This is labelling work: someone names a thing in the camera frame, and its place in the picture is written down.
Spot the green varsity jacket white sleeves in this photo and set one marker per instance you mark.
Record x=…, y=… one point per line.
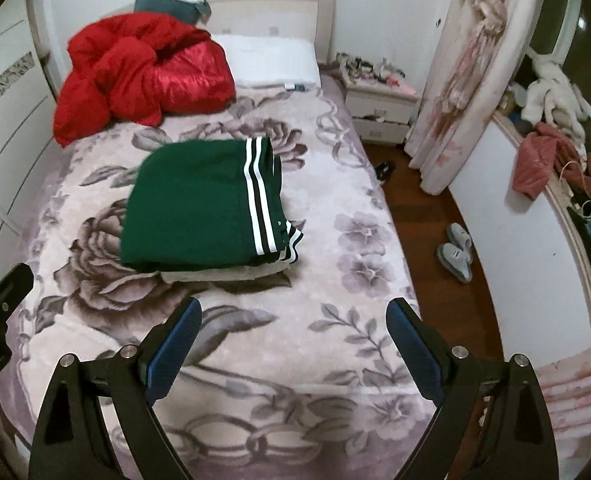
x=190, y=200

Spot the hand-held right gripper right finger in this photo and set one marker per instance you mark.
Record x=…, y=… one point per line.
x=415, y=355

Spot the small dark flat item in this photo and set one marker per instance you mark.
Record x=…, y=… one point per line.
x=294, y=87

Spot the beige bed headboard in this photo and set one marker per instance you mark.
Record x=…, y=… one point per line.
x=285, y=10

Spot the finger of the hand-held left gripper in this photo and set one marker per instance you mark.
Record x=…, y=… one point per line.
x=12, y=290

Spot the white pillow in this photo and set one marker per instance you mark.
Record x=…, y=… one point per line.
x=270, y=57

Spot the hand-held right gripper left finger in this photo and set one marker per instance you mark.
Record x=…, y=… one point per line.
x=173, y=355

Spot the floral plush blanket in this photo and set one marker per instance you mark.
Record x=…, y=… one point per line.
x=100, y=240

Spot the black shoe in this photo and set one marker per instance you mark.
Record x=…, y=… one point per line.
x=385, y=171

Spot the loose floral curtain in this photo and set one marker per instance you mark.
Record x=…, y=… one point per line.
x=580, y=385

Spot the pink flat packet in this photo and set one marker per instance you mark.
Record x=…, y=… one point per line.
x=406, y=89

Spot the tied floral curtain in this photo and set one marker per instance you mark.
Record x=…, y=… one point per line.
x=455, y=110

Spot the white sliding wardrobe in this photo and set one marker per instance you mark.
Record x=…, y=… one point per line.
x=5, y=150

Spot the pink-red garment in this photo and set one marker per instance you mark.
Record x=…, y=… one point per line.
x=530, y=165

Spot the cluster of small toiletries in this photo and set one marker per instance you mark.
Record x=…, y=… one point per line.
x=365, y=67

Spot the grey slipper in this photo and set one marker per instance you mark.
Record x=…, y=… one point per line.
x=454, y=260
x=459, y=236

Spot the white plush garment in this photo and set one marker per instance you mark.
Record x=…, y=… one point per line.
x=555, y=95

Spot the red quilt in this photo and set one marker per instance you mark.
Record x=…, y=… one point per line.
x=115, y=75

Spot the white nightstand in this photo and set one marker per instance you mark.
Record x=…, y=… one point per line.
x=375, y=100

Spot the grey-green pillow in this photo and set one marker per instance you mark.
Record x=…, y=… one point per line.
x=165, y=7

